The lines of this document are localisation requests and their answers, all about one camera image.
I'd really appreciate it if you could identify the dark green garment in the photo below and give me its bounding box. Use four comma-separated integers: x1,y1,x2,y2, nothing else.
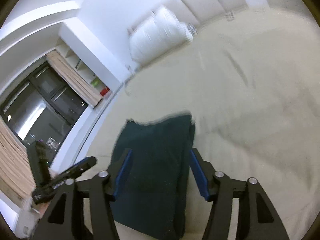
111,113,195,239

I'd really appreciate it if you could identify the person's left hand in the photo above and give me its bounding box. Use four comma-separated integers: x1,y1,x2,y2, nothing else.
37,167,61,213

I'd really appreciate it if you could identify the beige curtain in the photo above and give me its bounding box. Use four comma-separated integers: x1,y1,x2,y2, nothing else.
1,50,103,202

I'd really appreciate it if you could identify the dark window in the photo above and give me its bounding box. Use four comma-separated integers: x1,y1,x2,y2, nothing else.
1,62,88,166

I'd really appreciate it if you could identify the red box on shelf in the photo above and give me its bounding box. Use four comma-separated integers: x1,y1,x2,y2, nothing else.
100,87,110,96

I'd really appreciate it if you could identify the beige bed sheet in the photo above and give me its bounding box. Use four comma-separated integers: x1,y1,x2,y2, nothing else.
81,9,319,239

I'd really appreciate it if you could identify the white pillow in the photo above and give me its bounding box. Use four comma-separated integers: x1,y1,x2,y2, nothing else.
129,6,193,66

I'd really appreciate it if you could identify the white padded headboard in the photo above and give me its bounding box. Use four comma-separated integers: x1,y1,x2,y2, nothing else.
161,0,248,27

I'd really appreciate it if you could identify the white wall shelf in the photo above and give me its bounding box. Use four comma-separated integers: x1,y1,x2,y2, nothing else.
56,39,110,97

